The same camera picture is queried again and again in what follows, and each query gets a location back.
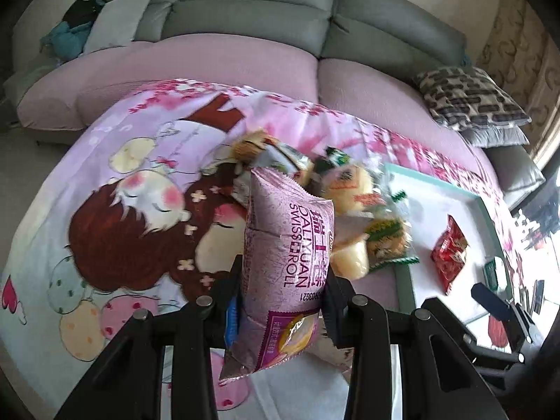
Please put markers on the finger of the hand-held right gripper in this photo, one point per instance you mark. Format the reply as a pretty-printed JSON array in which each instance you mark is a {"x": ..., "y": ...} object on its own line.
[
  {"x": 494, "y": 350},
  {"x": 492, "y": 299}
]

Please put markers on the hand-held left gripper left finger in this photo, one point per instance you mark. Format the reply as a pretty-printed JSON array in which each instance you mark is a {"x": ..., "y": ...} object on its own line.
[{"x": 232, "y": 321}]

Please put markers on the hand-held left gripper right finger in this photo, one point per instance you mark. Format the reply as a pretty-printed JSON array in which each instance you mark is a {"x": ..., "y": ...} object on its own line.
[{"x": 337, "y": 315}]

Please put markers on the yellow pudding cup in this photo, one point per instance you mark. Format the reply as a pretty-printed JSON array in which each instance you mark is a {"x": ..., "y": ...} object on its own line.
[{"x": 350, "y": 258}]

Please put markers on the pink swiss roll packet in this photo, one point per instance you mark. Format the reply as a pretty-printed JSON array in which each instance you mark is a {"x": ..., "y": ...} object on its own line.
[{"x": 273, "y": 245}]

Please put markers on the teal-edged white box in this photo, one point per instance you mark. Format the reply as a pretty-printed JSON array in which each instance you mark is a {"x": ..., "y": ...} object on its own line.
[{"x": 437, "y": 201}]

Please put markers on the yellow bread clear packet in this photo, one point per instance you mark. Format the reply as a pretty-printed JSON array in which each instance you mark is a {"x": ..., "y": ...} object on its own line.
[{"x": 350, "y": 183}]

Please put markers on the green and white snack packet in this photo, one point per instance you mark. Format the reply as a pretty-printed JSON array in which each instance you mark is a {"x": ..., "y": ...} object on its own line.
[{"x": 496, "y": 273}]

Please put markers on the red snack packet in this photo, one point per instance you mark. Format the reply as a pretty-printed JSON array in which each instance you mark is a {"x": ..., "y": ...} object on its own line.
[{"x": 448, "y": 253}]

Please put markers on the green-edged cookie packet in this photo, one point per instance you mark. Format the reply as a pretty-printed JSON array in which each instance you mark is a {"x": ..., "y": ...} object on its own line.
[{"x": 387, "y": 238}]

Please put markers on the grey velvet pillow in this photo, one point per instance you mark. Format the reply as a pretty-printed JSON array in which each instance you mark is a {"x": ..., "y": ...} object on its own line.
[{"x": 498, "y": 136}]

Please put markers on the grey foil snack packet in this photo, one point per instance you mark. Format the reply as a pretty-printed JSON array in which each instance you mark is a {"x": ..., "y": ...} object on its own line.
[{"x": 280, "y": 157}]

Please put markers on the brown cake packet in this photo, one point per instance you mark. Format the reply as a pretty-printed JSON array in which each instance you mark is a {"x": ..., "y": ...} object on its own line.
[{"x": 253, "y": 144}]

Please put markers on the black and white patterned pillow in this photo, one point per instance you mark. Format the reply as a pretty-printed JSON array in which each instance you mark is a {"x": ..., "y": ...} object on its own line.
[{"x": 470, "y": 96}]

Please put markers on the pink printed blanket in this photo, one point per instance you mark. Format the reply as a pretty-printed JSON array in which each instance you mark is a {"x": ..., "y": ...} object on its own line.
[{"x": 87, "y": 175}]

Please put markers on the patterned beige curtain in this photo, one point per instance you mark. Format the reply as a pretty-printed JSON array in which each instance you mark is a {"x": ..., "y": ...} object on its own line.
[{"x": 512, "y": 39}]

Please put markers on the pink sofa seat cover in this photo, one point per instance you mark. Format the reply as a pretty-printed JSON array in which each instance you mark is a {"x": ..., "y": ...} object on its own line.
[{"x": 210, "y": 59}]

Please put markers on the grey sofa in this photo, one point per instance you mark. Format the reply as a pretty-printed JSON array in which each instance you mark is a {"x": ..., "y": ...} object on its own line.
[{"x": 262, "y": 8}]

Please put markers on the light grey pillow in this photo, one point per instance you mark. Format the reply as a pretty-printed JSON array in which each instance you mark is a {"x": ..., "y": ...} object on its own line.
[{"x": 118, "y": 19}]

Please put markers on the teal cloth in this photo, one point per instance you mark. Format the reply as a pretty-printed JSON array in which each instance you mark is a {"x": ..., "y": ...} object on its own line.
[{"x": 65, "y": 39}]

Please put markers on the black clothing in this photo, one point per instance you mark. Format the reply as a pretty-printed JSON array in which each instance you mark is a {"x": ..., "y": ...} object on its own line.
[{"x": 83, "y": 8}]

